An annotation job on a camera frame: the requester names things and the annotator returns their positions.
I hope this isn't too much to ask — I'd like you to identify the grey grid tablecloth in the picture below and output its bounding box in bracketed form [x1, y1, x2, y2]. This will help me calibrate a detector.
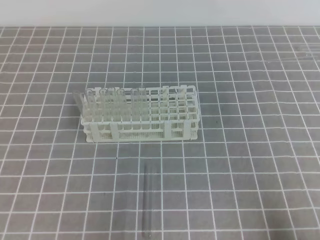
[0, 26, 320, 240]

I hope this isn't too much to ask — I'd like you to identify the leaning clear test tube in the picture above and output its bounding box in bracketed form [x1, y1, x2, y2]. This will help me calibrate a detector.
[72, 91, 84, 116]

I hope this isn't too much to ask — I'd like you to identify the white plastic test tube rack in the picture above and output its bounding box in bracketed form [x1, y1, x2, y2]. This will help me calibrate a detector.
[80, 85, 200, 143]

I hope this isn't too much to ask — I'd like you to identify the clear glass test tube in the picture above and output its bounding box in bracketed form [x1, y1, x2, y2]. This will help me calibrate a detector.
[141, 160, 154, 240]

